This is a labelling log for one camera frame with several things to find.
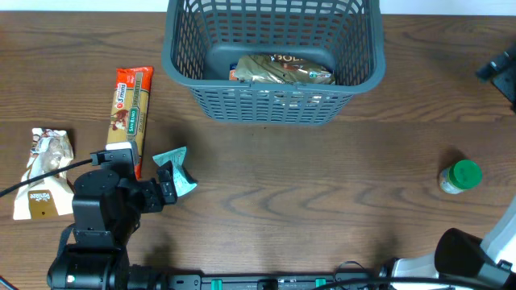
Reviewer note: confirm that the grey plastic basket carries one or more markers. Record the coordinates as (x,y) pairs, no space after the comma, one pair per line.
(203,37)

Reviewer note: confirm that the teal snack wrapper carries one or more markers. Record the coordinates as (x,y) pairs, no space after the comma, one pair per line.
(184,183)

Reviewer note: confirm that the orange spaghetti packet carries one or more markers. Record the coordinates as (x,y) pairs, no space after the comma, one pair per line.
(129,111)

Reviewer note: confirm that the gold coffee bag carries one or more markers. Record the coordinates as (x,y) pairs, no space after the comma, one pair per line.
(280,69)

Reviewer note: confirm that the multicolour carton pack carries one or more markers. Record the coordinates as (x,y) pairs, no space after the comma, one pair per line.
(232,69)

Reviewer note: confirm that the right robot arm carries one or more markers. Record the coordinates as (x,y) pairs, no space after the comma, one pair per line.
(461,259)

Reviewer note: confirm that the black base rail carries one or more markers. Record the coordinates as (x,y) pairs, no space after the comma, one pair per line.
(260,282)

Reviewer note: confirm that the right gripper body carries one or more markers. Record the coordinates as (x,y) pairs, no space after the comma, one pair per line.
(498,68)

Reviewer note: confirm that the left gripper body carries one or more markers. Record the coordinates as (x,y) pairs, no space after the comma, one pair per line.
(147,194)

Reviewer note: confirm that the green lid jar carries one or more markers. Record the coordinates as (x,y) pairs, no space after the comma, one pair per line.
(459,177)

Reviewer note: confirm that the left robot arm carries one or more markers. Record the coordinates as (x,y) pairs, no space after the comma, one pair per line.
(107,207)

